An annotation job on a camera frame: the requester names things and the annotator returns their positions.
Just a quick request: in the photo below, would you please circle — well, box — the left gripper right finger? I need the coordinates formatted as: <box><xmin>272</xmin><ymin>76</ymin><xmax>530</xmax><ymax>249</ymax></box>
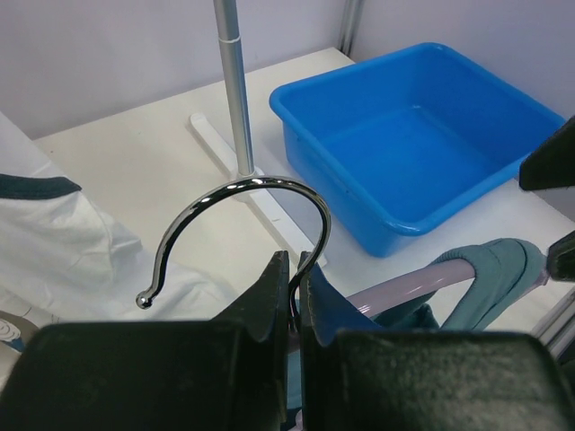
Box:
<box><xmin>299</xmin><ymin>268</ymin><xmax>574</xmax><ymax>430</ymax></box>

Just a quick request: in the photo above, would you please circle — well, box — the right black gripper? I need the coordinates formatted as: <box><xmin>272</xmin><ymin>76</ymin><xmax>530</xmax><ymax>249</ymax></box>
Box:
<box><xmin>518</xmin><ymin>117</ymin><xmax>574</xmax><ymax>281</ymax></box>

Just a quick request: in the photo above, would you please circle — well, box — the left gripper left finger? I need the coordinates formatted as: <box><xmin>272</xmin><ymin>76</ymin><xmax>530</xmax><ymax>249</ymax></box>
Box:
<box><xmin>1</xmin><ymin>251</ymin><xmax>289</xmax><ymax>430</ymax></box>

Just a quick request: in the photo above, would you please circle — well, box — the lavender plastic hanger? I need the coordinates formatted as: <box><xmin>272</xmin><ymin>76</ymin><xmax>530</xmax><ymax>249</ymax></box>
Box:
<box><xmin>136</xmin><ymin>176</ymin><xmax>479</xmax><ymax>317</ymax></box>

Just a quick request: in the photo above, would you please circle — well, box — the teal tank top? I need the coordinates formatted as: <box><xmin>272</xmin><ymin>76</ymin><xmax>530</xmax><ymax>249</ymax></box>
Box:
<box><xmin>287</xmin><ymin>237</ymin><xmax>549</xmax><ymax>409</ymax></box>

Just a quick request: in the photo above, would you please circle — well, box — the white navy-trimmed tank top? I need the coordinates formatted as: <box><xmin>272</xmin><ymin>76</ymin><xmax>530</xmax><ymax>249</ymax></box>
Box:
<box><xmin>1</xmin><ymin>117</ymin><xmax>234</xmax><ymax>353</ymax></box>

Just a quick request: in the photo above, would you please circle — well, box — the blue plastic bin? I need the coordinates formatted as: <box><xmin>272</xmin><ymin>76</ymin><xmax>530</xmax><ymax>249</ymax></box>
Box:
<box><xmin>269</xmin><ymin>42</ymin><xmax>564</xmax><ymax>258</ymax></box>

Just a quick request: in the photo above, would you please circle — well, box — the white clothes rack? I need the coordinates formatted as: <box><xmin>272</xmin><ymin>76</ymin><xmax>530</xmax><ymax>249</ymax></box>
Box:
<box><xmin>190</xmin><ymin>1</ymin><xmax>327</xmax><ymax>267</ymax></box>

